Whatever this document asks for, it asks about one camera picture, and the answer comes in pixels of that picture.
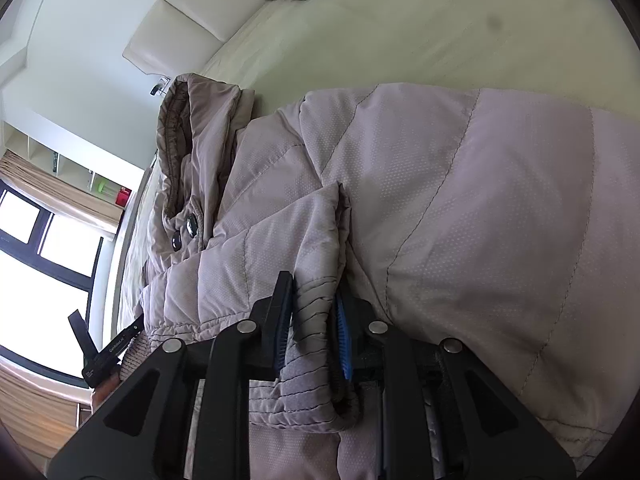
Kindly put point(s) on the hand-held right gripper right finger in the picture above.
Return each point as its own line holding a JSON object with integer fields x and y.
{"x": 345, "y": 340}

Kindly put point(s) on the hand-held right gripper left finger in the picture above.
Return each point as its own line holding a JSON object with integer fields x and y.
{"x": 280, "y": 330}

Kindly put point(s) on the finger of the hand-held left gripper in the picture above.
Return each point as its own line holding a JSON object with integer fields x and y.
{"x": 132, "y": 331}

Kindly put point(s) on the pale pink puffer jacket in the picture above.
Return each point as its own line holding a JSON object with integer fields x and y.
{"x": 450, "y": 210}

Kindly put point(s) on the beige curtain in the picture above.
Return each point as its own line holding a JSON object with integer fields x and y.
{"x": 65, "y": 195}
{"x": 35, "y": 405}

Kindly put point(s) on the black framed window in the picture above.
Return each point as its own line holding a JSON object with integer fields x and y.
{"x": 35, "y": 270}

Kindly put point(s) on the red box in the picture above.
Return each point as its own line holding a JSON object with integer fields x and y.
{"x": 123, "y": 196}

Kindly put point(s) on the bed with cream sheet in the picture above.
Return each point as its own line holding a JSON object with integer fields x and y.
{"x": 400, "y": 25}

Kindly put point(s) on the cream padded headboard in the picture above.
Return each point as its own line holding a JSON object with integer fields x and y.
{"x": 195, "y": 15}

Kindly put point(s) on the white wall shelf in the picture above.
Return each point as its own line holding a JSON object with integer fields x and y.
{"x": 45, "y": 152}

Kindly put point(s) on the wall socket with plug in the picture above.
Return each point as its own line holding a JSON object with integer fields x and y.
{"x": 160, "y": 85}

